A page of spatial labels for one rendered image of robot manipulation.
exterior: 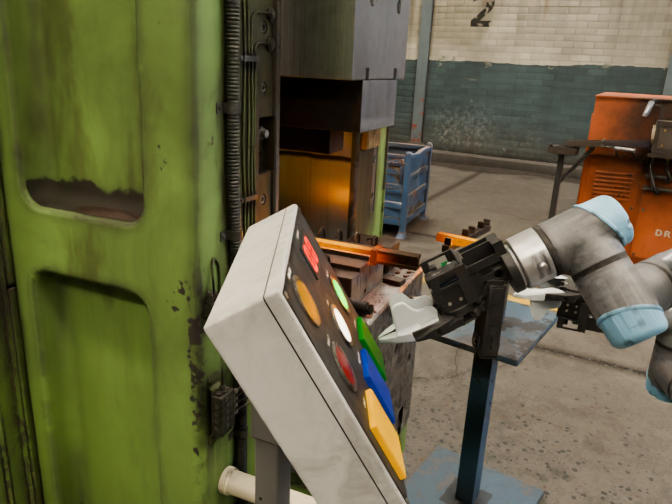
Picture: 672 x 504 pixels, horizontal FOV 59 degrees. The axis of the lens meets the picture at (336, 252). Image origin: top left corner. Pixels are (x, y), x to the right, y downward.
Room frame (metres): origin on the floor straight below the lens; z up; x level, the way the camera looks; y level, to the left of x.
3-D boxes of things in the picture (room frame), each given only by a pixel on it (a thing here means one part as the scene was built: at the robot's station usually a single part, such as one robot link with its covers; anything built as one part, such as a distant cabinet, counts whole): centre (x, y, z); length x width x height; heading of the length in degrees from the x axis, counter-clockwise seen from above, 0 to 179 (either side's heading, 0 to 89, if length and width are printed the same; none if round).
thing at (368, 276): (1.29, 0.12, 0.96); 0.42 x 0.20 x 0.09; 67
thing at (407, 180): (5.30, -0.16, 0.36); 1.20 x 0.80 x 0.72; 68
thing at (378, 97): (1.29, 0.12, 1.32); 0.42 x 0.20 x 0.10; 67
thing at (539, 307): (1.03, -0.39, 0.98); 0.09 x 0.03 x 0.06; 103
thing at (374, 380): (0.66, -0.06, 1.01); 0.07 x 0.05 x 0.07; 2
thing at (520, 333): (1.64, -0.48, 0.66); 0.40 x 0.30 x 0.02; 146
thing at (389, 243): (1.39, -0.09, 0.95); 0.12 x 0.08 x 0.06; 67
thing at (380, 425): (0.56, -0.06, 1.01); 0.07 x 0.05 x 0.07; 2
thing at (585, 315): (1.05, -0.49, 0.97); 0.12 x 0.08 x 0.09; 67
